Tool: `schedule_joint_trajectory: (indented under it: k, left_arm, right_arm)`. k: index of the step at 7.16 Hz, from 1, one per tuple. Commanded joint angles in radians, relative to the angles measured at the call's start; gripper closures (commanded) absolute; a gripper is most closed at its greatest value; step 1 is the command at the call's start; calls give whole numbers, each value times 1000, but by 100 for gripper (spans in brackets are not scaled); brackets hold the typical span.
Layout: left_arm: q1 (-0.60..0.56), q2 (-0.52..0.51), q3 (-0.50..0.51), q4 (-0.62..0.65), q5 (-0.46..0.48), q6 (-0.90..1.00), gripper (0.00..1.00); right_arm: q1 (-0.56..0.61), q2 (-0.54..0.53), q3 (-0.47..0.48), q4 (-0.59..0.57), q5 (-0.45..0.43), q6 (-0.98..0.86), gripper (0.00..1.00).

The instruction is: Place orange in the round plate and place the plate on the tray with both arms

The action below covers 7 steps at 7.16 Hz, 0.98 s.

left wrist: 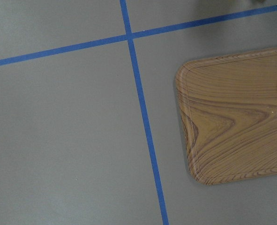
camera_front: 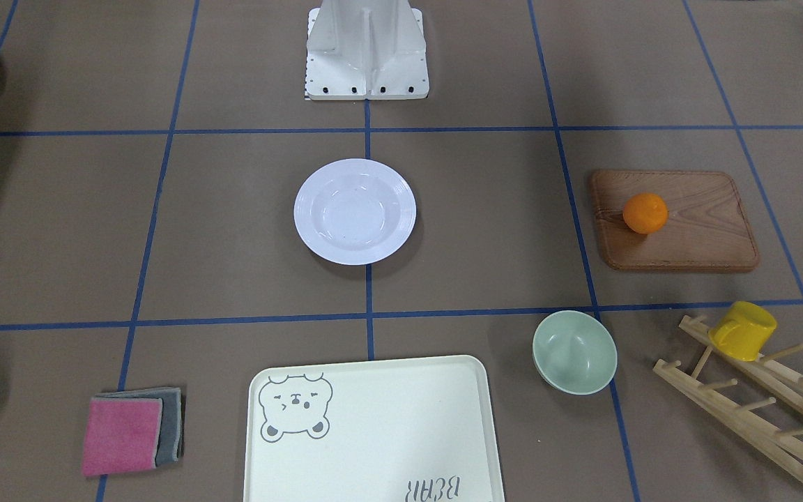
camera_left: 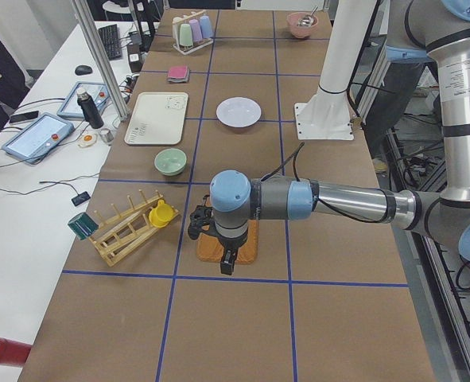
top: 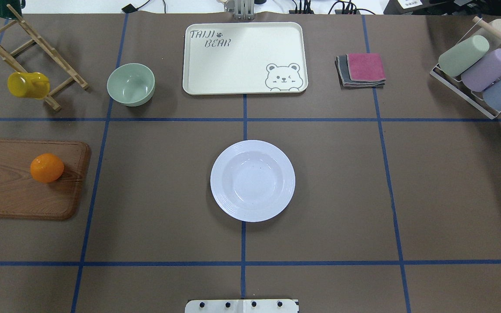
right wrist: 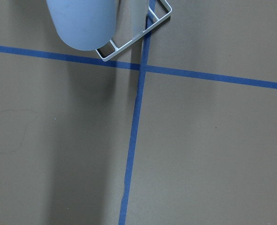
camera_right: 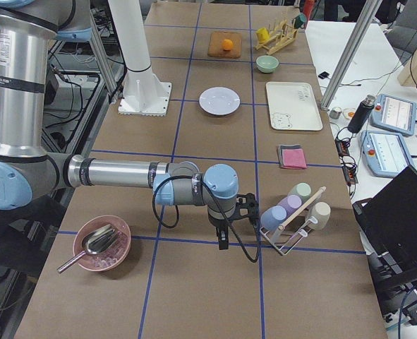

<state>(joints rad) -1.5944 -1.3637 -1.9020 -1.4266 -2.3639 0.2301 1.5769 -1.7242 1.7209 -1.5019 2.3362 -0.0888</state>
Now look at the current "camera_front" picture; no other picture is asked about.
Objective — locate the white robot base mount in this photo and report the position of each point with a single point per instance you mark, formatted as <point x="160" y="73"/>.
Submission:
<point x="366" y="50"/>

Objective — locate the orange fruit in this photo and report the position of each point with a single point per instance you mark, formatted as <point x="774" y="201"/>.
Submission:
<point x="645" y="213"/>

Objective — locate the pink and grey cloth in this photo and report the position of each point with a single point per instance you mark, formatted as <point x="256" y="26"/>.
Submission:
<point x="136" y="430"/>

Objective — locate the light green bowl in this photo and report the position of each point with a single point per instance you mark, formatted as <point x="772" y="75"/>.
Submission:
<point x="574" y="353"/>

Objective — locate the cream bear tray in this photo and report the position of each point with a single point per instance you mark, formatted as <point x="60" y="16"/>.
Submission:
<point x="410" y="429"/>

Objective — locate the wooden cutting board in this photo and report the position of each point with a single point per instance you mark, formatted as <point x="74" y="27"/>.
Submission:
<point x="707" y="229"/>

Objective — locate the yellow mug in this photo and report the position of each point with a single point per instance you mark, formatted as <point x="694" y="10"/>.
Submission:
<point x="743" y="331"/>

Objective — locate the wooden mug rack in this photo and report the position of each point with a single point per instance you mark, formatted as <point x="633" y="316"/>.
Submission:
<point x="773" y="425"/>

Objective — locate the white round plate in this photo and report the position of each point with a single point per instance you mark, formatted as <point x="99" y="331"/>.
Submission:
<point x="354" y="212"/>

